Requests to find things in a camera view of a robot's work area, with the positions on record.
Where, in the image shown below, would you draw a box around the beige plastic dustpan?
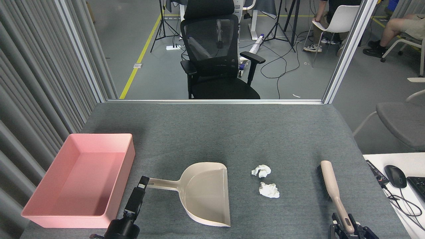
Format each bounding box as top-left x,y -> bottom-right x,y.
146,162 -> 231,227

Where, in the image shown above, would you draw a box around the black keyboard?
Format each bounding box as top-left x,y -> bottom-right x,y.
406,177 -> 425,201

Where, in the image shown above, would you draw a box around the white plastic chair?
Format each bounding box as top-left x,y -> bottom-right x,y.
303,5 -> 361,67

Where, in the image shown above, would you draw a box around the black tripod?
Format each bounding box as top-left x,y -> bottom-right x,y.
264,0 -> 301,53
150,0 -> 181,53

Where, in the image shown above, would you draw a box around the silver frame post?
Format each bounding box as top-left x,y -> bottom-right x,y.
55,0 -> 108,103
322,0 -> 379,104

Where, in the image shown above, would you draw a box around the white paper wad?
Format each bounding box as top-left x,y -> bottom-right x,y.
259,182 -> 280,199
251,164 -> 272,178

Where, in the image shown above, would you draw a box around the grey curtain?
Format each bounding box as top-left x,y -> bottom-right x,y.
0,0 -> 118,239

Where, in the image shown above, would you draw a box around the grey padded office chair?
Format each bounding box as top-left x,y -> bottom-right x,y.
353,77 -> 425,151

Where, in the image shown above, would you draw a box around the black desk cable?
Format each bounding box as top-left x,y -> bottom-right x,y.
382,184 -> 425,231

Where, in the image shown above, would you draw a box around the white tube purple end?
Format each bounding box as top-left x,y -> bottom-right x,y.
249,33 -> 265,54

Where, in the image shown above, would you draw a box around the black computer mouse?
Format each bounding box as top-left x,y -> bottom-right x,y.
384,165 -> 407,189

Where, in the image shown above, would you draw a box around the seated person white shoes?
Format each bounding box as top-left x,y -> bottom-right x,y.
303,0 -> 362,57

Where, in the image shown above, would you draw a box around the black mesh office chair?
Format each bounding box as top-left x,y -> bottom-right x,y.
180,0 -> 266,99

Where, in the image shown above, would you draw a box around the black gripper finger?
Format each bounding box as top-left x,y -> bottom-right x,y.
329,213 -> 349,239
347,215 -> 379,239
124,176 -> 150,226

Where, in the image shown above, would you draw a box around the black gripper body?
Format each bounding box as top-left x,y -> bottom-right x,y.
106,217 -> 140,239

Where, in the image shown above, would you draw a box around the silver table rail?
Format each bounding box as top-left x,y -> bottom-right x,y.
106,99 -> 324,105

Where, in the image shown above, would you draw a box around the beige brush black bristles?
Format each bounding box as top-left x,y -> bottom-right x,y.
316,160 -> 355,235

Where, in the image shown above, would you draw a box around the black floor cable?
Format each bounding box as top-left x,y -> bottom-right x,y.
239,40 -> 311,99

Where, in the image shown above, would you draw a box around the white frame wheeled chair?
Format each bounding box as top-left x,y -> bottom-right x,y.
381,32 -> 425,76

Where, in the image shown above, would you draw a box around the black remote red button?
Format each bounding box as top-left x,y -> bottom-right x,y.
366,160 -> 390,185

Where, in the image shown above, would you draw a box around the white stand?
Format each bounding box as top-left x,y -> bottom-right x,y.
232,0 -> 266,41

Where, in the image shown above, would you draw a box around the seated person bare legs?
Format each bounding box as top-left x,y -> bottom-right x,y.
363,13 -> 425,58

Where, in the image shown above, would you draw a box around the white desk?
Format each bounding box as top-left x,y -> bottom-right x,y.
363,153 -> 425,239

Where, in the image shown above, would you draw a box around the pink plastic bin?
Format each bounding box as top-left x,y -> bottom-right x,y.
21,133 -> 136,229

